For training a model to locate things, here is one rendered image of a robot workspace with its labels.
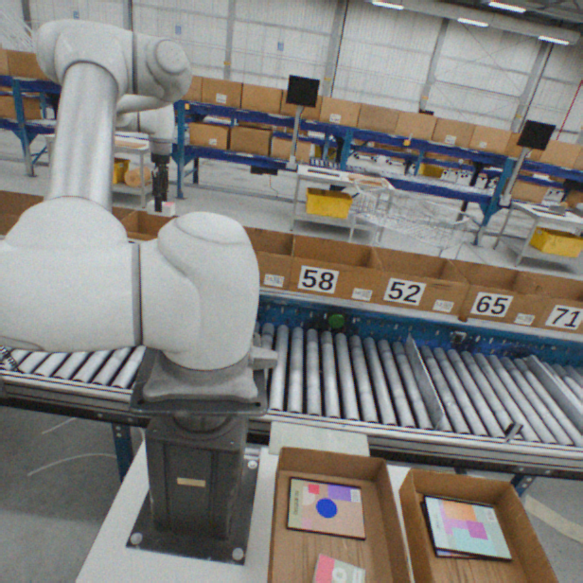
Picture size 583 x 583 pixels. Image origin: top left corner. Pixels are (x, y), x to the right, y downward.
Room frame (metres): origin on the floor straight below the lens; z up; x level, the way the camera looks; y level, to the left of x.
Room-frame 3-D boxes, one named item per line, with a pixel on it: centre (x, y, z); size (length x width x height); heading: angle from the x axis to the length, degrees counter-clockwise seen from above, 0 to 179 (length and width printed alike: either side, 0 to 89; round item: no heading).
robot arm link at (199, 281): (0.49, 0.14, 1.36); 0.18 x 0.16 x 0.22; 115
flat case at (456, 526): (0.53, -0.53, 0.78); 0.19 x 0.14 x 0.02; 89
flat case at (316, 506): (0.54, -0.18, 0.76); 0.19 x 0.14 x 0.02; 91
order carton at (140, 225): (1.52, 0.61, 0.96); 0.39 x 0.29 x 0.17; 93
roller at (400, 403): (1.11, -0.46, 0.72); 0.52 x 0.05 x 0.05; 3
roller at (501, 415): (1.13, -0.85, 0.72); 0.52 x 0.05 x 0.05; 3
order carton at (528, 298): (1.59, -0.95, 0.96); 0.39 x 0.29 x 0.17; 93
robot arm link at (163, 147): (1.46, 0.60, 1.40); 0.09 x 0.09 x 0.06
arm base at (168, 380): (0.50, 0.11, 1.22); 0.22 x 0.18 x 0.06; 103
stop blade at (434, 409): (1.12, -0.55, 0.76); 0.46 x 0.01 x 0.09; 3
